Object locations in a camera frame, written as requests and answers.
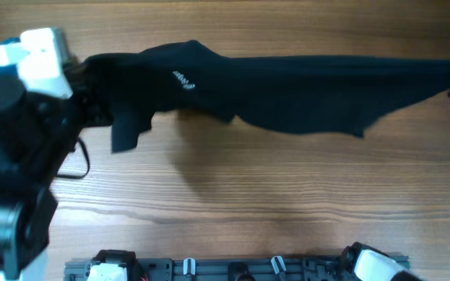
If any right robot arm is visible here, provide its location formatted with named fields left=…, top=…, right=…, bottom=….
left=337, top=91, right=450, bottom=281

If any black t-shirt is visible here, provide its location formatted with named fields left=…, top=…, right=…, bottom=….
left=85, top=40, right=450, bottom=152

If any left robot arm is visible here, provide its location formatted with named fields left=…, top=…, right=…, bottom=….
left=0, top=64, right=111, bottom=280

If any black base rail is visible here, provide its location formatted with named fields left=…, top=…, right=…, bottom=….
left=63, top=249, right=412, bottom=281

